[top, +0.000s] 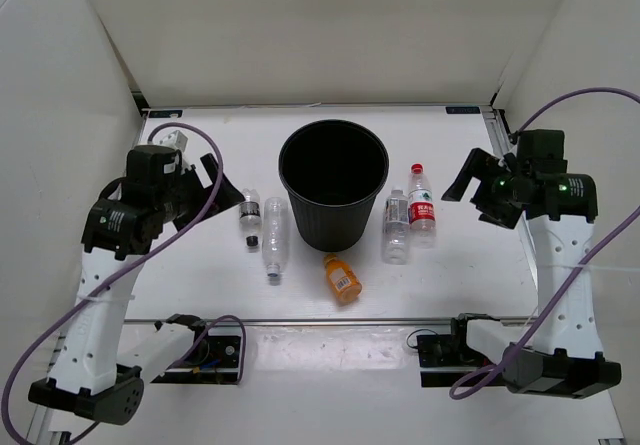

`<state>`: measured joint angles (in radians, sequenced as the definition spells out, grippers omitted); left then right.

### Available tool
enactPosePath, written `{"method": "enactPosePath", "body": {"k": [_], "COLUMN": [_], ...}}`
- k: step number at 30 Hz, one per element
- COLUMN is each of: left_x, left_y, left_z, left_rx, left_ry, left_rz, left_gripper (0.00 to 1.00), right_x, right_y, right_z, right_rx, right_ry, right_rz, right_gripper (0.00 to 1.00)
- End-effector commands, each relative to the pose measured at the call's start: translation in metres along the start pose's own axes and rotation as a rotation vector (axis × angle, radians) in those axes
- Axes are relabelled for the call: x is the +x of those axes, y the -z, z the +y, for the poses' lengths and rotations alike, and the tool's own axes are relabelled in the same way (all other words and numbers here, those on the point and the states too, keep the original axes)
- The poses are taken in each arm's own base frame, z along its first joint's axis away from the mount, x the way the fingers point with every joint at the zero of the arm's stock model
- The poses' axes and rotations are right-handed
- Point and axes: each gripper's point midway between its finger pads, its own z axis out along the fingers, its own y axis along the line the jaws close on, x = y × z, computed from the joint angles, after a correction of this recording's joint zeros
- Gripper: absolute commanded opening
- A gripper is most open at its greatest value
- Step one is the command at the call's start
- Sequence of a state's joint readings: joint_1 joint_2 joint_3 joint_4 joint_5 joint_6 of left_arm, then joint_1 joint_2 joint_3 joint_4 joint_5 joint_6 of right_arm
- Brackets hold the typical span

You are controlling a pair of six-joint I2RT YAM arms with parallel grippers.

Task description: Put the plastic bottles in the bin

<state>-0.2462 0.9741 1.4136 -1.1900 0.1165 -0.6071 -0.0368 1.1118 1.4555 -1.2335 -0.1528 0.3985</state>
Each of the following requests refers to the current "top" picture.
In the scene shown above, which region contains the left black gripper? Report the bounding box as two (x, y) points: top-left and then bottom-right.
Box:
(155, 153), (244, 231)

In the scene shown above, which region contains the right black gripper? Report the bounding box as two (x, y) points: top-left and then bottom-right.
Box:
(441, 149), (528, 230)

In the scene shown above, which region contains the small black-label plastic bottle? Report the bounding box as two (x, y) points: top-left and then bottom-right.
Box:
(239, 188), (262, 249)

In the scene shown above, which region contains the red-label water bottle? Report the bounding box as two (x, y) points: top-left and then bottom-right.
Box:
(408, 163), (437, 249)

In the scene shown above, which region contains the clear white-label plastic bottle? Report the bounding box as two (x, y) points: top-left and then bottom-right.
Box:
(382, 186), (410, 265)

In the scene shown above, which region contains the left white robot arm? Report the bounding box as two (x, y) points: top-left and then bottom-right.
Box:
(28, 145), (242, 425)

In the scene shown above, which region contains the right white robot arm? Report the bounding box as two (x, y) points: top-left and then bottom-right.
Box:
(442, 130), (622, 400)

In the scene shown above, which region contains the black plastic waste bin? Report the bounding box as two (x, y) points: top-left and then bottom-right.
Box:
(278, 119), (389, 252)

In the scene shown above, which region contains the tall clear plastic bottle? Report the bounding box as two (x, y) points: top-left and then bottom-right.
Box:
(262, 197), (290, 284)

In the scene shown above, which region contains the orange plastic bottle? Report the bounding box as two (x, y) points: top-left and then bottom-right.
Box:
(323, 254), (362, 305)

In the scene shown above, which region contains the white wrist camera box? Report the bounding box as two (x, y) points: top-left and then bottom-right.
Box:
(147, 130), (188, 154)

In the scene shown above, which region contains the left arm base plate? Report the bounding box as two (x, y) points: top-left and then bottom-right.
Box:
(152, 314), (247, 385)

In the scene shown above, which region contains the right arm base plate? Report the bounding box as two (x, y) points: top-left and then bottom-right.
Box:
(406, 314), (498, 388)

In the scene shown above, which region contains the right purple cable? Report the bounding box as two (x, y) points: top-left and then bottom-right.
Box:
(448, 86), (640, 401)

